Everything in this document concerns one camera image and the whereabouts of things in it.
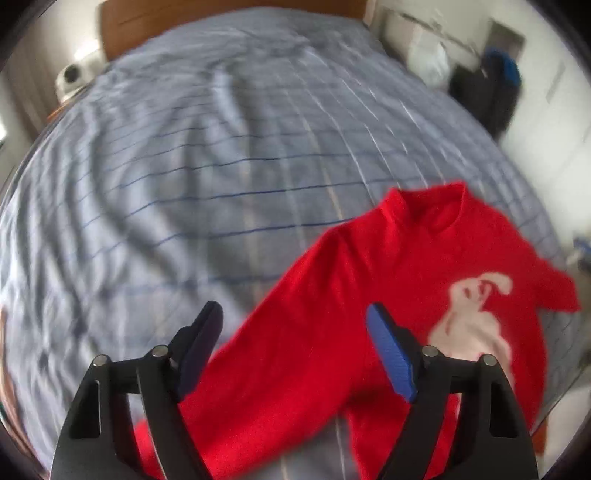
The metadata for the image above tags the red sweater with white figure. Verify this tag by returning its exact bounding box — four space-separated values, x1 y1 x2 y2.
134 181 581 480

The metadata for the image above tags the wooden headboard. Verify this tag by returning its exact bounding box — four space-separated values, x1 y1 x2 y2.
100 0 370 61

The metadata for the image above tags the white round device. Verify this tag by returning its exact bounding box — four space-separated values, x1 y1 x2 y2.
55 51 102 100

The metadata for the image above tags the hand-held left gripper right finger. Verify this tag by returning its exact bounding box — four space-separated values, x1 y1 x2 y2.
366 302 541 480

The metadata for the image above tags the white cabinet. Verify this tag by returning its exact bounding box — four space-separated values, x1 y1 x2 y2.
374 0 485 61

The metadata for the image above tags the blue striped bed sheet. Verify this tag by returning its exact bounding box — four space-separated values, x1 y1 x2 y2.
0 7 568 480

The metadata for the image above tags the black bag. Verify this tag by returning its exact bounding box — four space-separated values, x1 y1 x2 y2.
450 53 522 139

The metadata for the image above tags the white plastic bag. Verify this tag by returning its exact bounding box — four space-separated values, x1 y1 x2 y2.
409 44 451 86

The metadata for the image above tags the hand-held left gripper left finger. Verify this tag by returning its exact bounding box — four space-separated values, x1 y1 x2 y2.
50 301 225 480

